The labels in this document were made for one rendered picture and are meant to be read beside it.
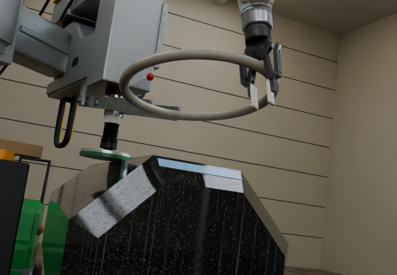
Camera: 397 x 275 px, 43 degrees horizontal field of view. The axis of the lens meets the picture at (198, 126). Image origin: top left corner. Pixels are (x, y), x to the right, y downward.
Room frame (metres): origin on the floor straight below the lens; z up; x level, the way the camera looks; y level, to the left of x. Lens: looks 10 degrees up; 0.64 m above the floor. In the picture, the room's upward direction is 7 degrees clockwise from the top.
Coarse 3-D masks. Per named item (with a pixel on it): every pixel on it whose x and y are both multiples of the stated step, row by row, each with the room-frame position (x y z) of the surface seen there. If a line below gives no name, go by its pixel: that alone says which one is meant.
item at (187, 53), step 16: (192, 48) 1.29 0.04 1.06; (208, 48) 1.29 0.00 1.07; (144, 64) 1.35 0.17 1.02; (240, 64) 1.33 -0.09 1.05; (256, 64) 1.34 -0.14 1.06; (128, 80) 1.44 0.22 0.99; (128, 96) 1.56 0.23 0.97; (160, 112) 1.70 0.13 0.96; (176, 112) 1.73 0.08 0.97; (192, 112) 1.75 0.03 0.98; (208, 112) 1.74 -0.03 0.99; (224, 112) 1.72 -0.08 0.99; (240, 112) 1.69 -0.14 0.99
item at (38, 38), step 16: (0, 0) 1.97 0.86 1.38; (16, 0) 2.04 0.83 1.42; (0, 16) 1.98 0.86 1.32; (16, 16) 2.06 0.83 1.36; (32, 16) 2.23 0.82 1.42; (0, 32) 1.99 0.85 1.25; (32, 32) 2.23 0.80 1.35; (48, 32) 2.33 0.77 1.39; (64, 32) 2.43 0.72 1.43; (16, 48) 2.18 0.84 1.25; (32, 48) 2.26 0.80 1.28; (48, 48) 2.35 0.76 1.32; (64, 48) 2.43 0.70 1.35; (32, 64) 2.37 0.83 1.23; (48, 64) 2.37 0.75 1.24; (64, 64) 2.46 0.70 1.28
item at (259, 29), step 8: (248, 32) 1.37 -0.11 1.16; (256, 32) 1.35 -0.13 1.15; (264, 32) 1.35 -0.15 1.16; (248, 40) 1.37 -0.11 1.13; (256, 40) 1.37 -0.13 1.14; (264, 40) 1.36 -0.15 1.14; (248, 48) 1.39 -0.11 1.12; (256, 48) 1.37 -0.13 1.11; (264, 48) 1.36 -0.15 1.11; (256, 56) 1.37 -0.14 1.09
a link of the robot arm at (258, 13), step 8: (248, 8) 1.37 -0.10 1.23; (256, 8) 1.36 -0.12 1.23; (264, 8) 1.36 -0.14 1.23; (240, 16) 1.41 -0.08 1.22; (248, 16) 1.36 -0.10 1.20; (256, 16) 1.35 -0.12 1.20; (264, 16) 1.36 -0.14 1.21; (248, 24) 1.37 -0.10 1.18; (256, 24) 1.36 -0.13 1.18; (264, 24) 1.37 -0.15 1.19; (272, 24) 1.38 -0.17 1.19
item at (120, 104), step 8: (80, 96) 2.21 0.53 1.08; (88, 96) 2.21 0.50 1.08; (96, 96) 2.12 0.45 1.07; (88, 104) 2.19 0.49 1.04; (96, 104) 2.10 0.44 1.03; (104, 104) 2.03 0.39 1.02; (112, 104) 1.95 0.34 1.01; (120, 104) 1.89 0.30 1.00; (128, 104) 1.82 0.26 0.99; (152, 104) 1.90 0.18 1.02; (128, 112) 1.91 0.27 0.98; (136, 112) 1.75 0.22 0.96; (144, 112) 1.70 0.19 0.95; (176, 120) 1.74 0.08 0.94
